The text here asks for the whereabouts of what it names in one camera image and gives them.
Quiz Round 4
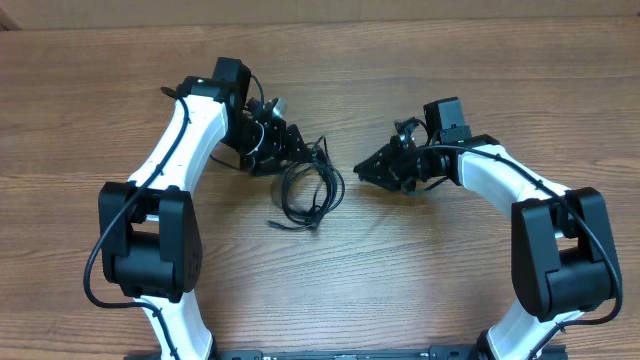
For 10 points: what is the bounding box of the black cable bundle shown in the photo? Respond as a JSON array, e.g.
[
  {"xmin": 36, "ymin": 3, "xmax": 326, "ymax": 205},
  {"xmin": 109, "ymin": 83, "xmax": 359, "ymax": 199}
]
[{"xmin": 267, "ymin": 134, "xmax": 346, "ymax": 232}]

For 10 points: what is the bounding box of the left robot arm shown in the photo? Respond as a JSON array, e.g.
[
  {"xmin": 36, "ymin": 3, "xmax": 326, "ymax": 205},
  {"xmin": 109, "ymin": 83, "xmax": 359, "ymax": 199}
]
[{"xmin": 83, "ymin": 57, "xmax": 314, "ymax": 359}]

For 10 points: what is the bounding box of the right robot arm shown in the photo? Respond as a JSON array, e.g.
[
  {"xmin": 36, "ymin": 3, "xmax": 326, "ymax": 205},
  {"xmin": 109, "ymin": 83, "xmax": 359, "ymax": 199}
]
[{"xmin": 354, "ymin": 97, "xmax": 623, "ymax": 359}]

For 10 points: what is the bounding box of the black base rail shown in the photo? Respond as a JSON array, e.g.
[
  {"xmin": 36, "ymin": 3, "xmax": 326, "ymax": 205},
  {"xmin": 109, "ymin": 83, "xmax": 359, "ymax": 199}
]
[{"xmin": 210, "ymin": 345, "xmax": 488, "ymax": 360}]

